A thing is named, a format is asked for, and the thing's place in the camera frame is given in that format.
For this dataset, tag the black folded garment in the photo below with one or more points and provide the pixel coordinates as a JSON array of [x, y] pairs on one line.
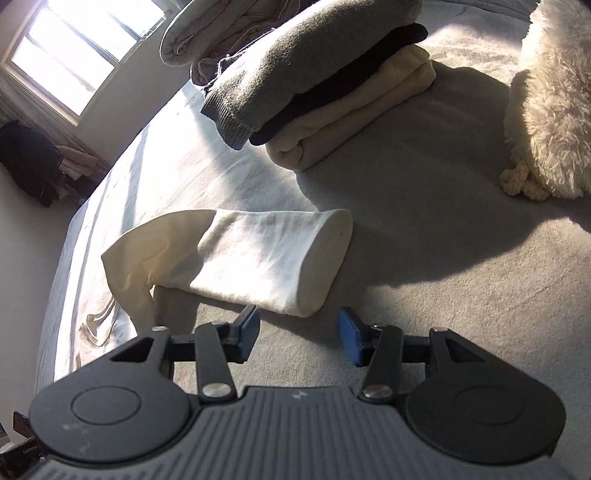
[[351, 87]]

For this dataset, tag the cream folded garment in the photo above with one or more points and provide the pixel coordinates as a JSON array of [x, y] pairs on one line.
[[360, 115]]

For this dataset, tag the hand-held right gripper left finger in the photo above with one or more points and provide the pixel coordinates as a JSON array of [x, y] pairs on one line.
[[247, 333]]

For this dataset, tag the grey knit sweater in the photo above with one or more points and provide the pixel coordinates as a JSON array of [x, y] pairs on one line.
[[295, 60]]

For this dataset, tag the beige hanging clothes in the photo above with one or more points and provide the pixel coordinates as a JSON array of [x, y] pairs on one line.
[[78, 161]]

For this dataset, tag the window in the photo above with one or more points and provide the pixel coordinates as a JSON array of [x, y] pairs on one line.
[[78, 50]]

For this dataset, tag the folded beige duvet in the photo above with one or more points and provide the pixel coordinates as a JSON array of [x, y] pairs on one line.
[[240, 32]]

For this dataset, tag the dark cardboard box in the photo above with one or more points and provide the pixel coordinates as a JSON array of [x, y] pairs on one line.
[[18, 450]]

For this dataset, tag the dark hanging clothes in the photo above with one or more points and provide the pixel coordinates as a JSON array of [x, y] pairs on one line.
[[27, 161]]

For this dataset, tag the bed with grey sheet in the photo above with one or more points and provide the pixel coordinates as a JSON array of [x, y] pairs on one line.
[[438, 258]]

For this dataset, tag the fluffy white garment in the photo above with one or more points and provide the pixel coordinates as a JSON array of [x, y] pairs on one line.
[[549, 106]]

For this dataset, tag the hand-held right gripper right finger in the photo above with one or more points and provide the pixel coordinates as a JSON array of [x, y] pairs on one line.
[[350, 337]]

